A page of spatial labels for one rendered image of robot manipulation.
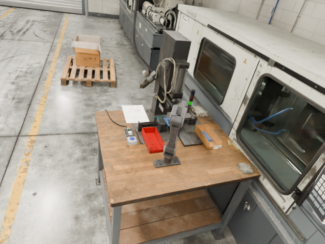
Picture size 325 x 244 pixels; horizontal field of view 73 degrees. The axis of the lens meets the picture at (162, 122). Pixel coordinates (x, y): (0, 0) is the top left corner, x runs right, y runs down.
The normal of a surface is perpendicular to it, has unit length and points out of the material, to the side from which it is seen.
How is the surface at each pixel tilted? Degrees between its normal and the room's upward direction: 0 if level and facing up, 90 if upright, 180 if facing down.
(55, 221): 0
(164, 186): 0
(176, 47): 90
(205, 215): 0
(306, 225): 90
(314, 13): 90
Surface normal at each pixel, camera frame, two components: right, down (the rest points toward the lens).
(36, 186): 0.15, -0.81
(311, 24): -0.95, 0.03
